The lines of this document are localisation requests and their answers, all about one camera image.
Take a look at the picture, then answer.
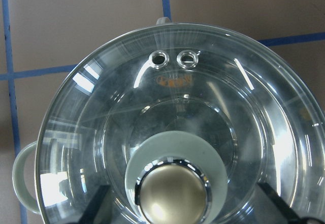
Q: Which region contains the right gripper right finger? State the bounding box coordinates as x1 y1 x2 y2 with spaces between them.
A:
257 182 324 223

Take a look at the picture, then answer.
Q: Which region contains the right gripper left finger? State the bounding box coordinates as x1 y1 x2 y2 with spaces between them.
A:
77 185 110 223

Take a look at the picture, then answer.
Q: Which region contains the glass pot lid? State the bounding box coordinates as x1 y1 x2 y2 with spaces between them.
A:
35 22 325 224

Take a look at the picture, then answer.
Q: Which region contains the pale green cooking pot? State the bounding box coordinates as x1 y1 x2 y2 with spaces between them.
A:
12 17 325 224

